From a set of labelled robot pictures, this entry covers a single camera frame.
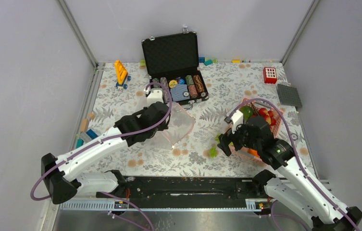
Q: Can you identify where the yellow toy ladder cart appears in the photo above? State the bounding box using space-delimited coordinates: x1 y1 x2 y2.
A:
114 60 131 90

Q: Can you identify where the orange fruit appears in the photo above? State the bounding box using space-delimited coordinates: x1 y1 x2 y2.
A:
247 148 260 158

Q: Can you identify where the clear pink zip bag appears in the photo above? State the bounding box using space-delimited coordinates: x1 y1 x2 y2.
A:
143 102 195 150

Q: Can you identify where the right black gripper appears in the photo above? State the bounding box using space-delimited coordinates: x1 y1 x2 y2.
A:
217 119 261 157

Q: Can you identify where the red grid block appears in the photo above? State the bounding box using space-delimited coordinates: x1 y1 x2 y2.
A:
263 67 277 84

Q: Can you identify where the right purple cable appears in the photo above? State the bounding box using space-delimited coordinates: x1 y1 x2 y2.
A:
225 98 362 231

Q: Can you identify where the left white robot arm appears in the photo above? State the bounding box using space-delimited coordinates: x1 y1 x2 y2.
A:
40 102 171 205

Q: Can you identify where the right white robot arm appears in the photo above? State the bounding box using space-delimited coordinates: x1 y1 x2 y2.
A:
217 116 362 231

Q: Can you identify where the grey building baseplate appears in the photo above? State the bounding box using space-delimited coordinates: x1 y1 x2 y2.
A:
276 84 302 108

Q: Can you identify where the wooden toy block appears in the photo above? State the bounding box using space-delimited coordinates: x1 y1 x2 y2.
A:
79 118 89 132

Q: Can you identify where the blue card deck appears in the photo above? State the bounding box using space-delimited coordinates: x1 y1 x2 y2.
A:
170 84 189 102

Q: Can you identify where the green celery stalk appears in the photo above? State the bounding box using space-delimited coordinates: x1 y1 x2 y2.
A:
209 134 220 158

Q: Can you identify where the black poker chip case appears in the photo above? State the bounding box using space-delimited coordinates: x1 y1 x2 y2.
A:
141 28 210 107

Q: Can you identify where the yellow poker chip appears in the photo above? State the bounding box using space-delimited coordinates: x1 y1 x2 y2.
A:
168 79 178 89

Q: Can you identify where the floral tablecloth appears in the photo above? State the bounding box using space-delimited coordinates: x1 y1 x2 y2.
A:
88 63 314 178

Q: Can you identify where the teal toy block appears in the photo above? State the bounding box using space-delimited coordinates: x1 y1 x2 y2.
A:
204 59 213 66

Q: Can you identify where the blue toy block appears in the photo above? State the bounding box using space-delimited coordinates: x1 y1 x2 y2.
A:
86 129 99 140

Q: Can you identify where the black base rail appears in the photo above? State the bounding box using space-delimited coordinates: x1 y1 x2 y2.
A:
111 176 269 209

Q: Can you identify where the pink plastic basket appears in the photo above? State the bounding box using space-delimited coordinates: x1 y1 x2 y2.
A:
225 100 293 169

